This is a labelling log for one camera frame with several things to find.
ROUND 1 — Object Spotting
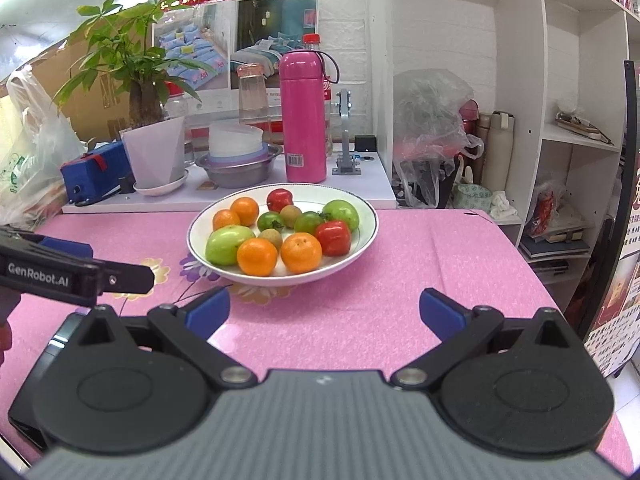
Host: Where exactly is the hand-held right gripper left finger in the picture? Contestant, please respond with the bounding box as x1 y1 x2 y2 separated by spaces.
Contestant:
60 286 260 392

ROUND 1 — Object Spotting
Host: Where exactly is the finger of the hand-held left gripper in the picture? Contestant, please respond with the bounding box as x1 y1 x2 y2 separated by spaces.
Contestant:
38 236 95 262
96 261 156 296

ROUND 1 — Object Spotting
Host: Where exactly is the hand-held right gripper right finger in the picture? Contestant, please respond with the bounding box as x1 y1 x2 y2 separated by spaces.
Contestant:
390 287 583 391

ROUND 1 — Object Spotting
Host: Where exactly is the large light green fruit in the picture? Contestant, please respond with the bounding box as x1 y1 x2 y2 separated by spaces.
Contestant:
205 225 257 267
322 199 361 233

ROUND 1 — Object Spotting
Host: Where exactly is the small dark green tomato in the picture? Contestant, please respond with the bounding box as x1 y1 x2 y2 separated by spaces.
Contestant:
257 211 285 233
294 211 327 236

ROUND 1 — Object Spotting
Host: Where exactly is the white plate with blue rim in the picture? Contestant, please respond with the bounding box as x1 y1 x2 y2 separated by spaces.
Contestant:
186 183 379 287

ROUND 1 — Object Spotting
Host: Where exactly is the person's left hand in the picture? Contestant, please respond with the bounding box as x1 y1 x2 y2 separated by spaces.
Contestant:
0 287 22 367

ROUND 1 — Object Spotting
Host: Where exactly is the pink floral tablecloth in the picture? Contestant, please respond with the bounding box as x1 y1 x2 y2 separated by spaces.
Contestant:
0 208 636 476

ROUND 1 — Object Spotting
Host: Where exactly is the blue box with red latch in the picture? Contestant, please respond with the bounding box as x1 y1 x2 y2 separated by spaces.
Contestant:
60 141 132 207

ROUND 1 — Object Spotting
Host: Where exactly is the white saucer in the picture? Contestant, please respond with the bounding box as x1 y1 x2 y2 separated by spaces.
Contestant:
132 169 190 197

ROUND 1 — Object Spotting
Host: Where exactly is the white plastic bag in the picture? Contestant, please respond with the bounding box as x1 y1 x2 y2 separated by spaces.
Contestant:
0 67 86 228

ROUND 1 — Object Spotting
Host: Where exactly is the floral patterned cup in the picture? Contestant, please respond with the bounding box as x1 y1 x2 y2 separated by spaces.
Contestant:
452 183 493 209

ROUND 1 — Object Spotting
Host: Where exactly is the white cloth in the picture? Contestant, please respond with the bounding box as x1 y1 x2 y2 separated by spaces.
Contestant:
489 190 523 221

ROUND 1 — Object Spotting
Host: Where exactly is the stack of books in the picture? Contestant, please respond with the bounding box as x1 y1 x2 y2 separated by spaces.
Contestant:
517 232 591 286

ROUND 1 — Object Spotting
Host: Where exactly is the potted plant in white pot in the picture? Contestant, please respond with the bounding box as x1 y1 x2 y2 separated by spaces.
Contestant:
52 0 216 188

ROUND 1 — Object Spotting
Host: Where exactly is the steel basin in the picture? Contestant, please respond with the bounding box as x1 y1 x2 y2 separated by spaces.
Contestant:
195 143 284 188

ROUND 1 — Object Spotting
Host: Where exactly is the brown cardboard box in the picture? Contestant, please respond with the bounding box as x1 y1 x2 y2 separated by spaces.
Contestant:
0 10 166 142

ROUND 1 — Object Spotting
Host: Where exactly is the red packet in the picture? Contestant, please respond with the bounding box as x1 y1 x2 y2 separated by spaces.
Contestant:
530 185 566 238

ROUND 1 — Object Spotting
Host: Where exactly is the tan thermos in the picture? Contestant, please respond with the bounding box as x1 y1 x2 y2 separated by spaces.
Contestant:
474 112 492 186

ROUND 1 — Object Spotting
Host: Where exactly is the stack of white plastic bowls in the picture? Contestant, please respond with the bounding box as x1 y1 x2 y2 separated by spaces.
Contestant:
207 120 265 165

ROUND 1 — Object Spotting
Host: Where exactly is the clear plastic jar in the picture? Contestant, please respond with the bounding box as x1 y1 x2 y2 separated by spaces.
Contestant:
165 91 196 166

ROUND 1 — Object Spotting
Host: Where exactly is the standing printed banner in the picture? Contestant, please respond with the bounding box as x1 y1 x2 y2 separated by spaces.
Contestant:
582 60 640 378

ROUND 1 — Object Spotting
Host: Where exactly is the clear crumpled plastic bag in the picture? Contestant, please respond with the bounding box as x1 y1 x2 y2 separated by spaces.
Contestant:
392 69 485 209

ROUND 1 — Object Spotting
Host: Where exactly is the red thermos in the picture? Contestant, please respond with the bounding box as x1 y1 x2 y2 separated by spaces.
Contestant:
459 100 481 136

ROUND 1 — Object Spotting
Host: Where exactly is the pink thermos bottle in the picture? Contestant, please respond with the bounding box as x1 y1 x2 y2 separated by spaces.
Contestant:
278 49 342 184

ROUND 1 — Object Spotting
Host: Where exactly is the clear drinking glass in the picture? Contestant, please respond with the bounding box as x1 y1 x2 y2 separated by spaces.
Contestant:
237 63 266 123

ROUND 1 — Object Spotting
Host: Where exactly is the white shelf unit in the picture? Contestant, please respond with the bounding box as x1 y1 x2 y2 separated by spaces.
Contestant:
492 0 640 311

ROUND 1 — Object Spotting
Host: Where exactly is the grey metal clamp bracket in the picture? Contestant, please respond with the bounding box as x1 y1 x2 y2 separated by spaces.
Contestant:
332 88 363 177

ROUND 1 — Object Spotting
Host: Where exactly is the bedding picture wall poster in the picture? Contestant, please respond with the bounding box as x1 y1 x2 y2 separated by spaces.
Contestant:
152 0 321 111

